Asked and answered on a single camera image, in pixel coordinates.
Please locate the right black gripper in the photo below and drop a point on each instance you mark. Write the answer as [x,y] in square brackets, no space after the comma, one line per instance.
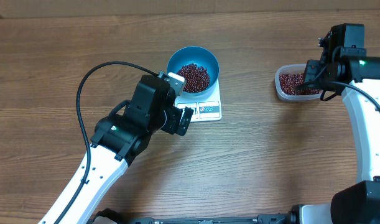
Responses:
[308,84]

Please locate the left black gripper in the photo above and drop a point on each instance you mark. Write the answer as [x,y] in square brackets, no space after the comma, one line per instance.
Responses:
[175,114]

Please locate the red beans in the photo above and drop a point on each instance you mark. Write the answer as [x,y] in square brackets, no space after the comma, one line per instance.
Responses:
[197,78]

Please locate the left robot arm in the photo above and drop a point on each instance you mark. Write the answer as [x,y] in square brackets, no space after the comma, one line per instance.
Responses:
[118,139]

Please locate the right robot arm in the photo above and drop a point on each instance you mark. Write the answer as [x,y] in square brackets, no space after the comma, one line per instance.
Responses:
[347,71]

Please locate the white digital kitchen scale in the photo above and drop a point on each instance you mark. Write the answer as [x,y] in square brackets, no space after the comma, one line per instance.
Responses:
[207,107]

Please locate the blue metal bowl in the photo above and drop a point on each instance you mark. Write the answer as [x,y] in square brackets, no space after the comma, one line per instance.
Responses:
[198,55]

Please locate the clear plastic bean container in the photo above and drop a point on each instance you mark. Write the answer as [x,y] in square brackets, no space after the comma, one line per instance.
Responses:
[294,68]

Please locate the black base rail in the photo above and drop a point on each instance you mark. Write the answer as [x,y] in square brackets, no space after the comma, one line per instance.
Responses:
[205,220]

